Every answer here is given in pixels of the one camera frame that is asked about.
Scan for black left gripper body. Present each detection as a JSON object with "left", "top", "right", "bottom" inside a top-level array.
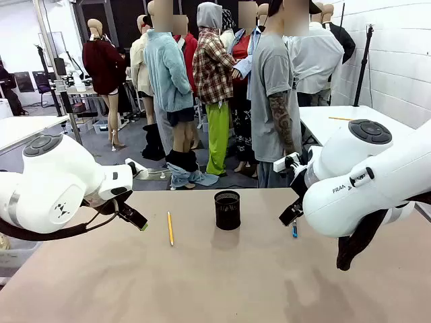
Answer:
[{"left": 82, "top": 190, "right": 134, "bottom": 216}]

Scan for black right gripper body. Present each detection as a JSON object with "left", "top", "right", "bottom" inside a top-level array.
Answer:
[{"left": 288, "top": 160, "right": 309, "bottom": 203}]

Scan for tattooed right forearm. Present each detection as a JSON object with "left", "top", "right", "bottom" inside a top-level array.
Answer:
[{"left": 268, "top": 91, "right": 298, "bottom": 156}]

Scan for black mesh pen holder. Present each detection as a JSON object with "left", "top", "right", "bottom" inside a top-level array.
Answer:
[{"left": 213, "top": 190, "right": 242, "bottom": 231}]

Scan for large white table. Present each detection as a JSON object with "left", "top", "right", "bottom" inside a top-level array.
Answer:
[{"left": 298, "top": 105, "right": 418, "bottom": 149}]

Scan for dark clothes heap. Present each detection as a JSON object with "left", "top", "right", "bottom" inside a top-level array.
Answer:
[{"left": 141, "top": 123, "right": 166, "bottom": 162}]

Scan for small grey storage crate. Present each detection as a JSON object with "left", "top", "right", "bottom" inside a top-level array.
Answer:
[{"left": 92, "top": 119, "right": 111, "bottom": 135}]

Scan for slanted metal pole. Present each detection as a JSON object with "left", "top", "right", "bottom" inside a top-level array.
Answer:
[{"left": 33, "top": 0, "right": 84, "bottom": 146}]

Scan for person in grey t-shirt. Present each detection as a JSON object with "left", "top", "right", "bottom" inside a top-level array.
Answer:
[{"left": 248, "top": 0, "right": 323, "bottom": 189}]

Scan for large clear plastic bin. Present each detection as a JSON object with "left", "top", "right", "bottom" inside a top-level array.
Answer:
[{"left": 0, "top": 235, "right": 43, "bottom": 280}]

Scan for white table with round leg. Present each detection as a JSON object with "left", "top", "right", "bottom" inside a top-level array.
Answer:
[{"left": 0, "top": 115, "right": 70, "bottom": 152}]

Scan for grey background workbench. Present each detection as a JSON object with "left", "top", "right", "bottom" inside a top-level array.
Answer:
[{"left": 53, "top": 75, "right": 102, "bottom": 117}]

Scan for mannequin in white shirt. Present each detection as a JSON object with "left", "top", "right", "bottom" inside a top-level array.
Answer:
[{"left": 288, "top": 1, "right": 345, "bottom": 107}]

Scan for black office chair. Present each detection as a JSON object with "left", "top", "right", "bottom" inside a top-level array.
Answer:
[{"left": 32, "top": 70, "right": 57, "bottom": 108}]

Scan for mannequin in blue shirt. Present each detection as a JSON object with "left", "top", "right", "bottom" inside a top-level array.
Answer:
[{"left": 230, "top": 1, "right": 262, "bottom": 176}]

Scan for mannequin in maroon sweater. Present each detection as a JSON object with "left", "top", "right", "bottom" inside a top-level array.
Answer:
[{"left": 81, "top": 18, "right": 127, "bottom": 153}]

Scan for black tripod stand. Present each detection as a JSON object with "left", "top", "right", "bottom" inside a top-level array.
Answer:
[{"left": 352, "top": 23, "right": 376, "bottom": 107}]

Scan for mannequin in cream jacket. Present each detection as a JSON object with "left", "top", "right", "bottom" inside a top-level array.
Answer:
[{"left": 129, "top": 15, "right": 156, "bottom": 126}]

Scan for mannequin in plaid hooded shirt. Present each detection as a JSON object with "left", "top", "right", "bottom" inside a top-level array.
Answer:
[{"left": 191, "top": 1, "right": 238, "bottom": 176}]

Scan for mannequin in teal fleece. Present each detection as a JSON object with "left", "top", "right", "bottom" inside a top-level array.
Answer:
[{"left": 143, "top": 0, "right": 203, "bottom": 191}]

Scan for mannequin in black suit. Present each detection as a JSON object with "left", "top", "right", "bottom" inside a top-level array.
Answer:
[{"left": 322, "top": 3, "right": 356, "bottom": 65}]

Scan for seated person in dark clothes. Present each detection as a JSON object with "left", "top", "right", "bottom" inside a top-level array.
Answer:
[{"left": 0, "top": 65, "right": 30, "bottom": 117}]

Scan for mannequin in red jacket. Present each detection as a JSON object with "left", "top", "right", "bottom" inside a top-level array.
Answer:
[{"left": 172, "top": 15, "right": 199, "bottom": 98}]

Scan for mannequin in black top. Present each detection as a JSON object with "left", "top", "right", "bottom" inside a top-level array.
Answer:
[{"left": 257, "top": 3, "right": 270, "bottom": 28}]

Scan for mannequin with black headscarf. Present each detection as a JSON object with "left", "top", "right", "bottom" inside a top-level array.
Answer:
[{"left": 220, "top": 8, "right": 236, "bottom": 51}]

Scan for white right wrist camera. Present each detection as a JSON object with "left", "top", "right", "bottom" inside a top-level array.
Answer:
[{"left": 273, "top": 151, "right": 301, "bottom": 174}]

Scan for grey mannequin base plate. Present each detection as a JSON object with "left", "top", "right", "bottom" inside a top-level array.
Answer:
[{"left": 137, "top": 167, "right": 172, "bottom": 182}]

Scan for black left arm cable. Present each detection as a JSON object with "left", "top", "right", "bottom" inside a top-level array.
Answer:
[{"left": 0, "top": 198, "right": 121, "bottom": 242}]

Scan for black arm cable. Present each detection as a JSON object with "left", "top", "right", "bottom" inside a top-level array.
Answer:
[
  {"left": 0, "top": 198, "right": 121, "bottom": 242},
  {"left": 335, "top": 207, "right": 390, "bottom": 272}
]

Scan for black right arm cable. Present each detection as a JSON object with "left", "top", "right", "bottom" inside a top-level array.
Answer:
[{"left": 335, "top": 207, "right": 390, "bottom": 272}]

